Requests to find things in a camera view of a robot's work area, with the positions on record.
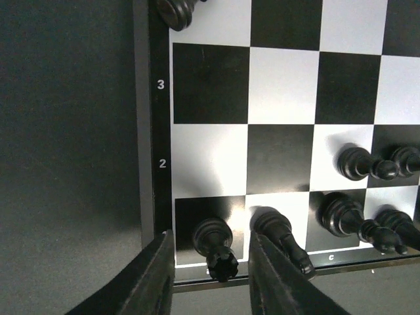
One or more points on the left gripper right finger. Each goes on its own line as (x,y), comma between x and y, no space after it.
(277,287)

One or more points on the black and white chessboard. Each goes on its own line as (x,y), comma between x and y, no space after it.
(252,104)

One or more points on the black knight on b1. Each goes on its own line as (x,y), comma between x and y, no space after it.
(269,222)

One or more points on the black pawn on c2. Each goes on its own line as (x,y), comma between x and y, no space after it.
(357,163)

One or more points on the black piece on d1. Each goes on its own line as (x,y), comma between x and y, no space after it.
(401,223)

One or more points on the black pawn on d2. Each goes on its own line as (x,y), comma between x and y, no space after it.
(407,160)

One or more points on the black pawn lying lower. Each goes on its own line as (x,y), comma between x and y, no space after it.
(177,14)

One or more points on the black rook on a1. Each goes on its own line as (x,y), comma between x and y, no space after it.
(212,239)

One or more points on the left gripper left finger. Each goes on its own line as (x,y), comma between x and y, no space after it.
(144,286)

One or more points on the black bishop on c1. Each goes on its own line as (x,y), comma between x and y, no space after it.
(343,216)

